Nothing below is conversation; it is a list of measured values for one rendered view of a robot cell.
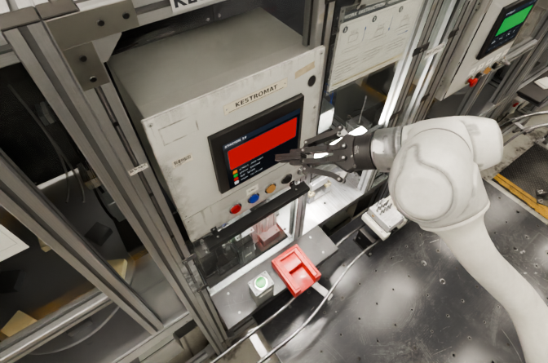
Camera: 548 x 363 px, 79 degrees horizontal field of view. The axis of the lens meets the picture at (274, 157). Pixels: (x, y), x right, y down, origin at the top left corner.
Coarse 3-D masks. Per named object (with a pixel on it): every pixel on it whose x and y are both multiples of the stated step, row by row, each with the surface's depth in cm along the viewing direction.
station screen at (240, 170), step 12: (300, 108) 78; (276, 120) 76; (288, 120) 78; (252, 132) 73; (264, 132) 76; (228, 144) 71; (240, 144) 73; (288, 144) 85; (228, 156) 74; (264, 156) 82; (228, 168) 76; (240, 168) 79; (252, 168) 82; (264, 168) 86; (228, 180) 80; (240, 180) 82
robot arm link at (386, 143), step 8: (384, 128) 66; (392, 128) 64; (400, 128) 63; (376, 136) 64; (384, 136) 63; (392, 136) 62; (400, 136) 62; (376, 144) 64; (384, 144) 63; (392, 144) 62; (400, 144) 61; (376, 152) 64; (384, 152) 63; (392, 152) 62; (376, 160) 64; (384, 160) 63; (392, 160) 62; (384, 168) 64
